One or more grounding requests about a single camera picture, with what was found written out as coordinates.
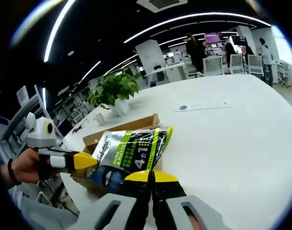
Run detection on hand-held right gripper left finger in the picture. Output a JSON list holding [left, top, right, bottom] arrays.
[[72, 170, 152, 230]]

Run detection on thin black table cable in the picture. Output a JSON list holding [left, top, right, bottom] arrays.
[[72, 119, 89, 134]]

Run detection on black wristband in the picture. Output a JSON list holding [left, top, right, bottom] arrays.
[[7, 157, 22, 186]]

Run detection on black monitor screen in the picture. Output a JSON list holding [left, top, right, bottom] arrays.
[[229, 35, 249, 46]]

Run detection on green potted plant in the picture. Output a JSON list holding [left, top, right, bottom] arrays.
[[88, 73, 140, 117]]

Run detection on person's left hand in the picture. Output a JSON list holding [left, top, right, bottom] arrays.
[[16, 148, 62, 184]]

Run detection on white office chair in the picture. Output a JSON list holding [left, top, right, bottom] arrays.
[[246, 54, 264, 77], [229, 54, 244, 75], [202, 57, 225, 77], [279, 61, 291, 89]]

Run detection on brown cardboard shoe box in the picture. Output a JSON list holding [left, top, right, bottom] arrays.
[[64, 113, 164, 192]]

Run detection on small white cup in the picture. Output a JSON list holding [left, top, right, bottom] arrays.
[[94, 112, 105, 126]]

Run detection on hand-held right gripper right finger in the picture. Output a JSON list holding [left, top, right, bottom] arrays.
[[151, 170, 233, 230]]

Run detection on ceiling air vent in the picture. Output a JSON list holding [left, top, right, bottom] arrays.
[[136, 0, 188, 13]]

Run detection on grey metal storage rack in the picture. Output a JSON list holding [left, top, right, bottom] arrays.
[[0, 84, 65, 154]]

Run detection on silver green soft pouch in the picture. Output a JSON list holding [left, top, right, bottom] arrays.
[[89, 126, 174, 190]]

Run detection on grey mesh office chair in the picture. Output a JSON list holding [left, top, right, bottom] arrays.
[[9, 176, 81, 230]]

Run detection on ceiling light strips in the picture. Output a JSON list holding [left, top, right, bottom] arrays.
[[10, 0, 272, 96]]

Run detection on purple monitor screen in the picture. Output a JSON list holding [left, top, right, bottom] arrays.
[[204, 33, 230, 44]]

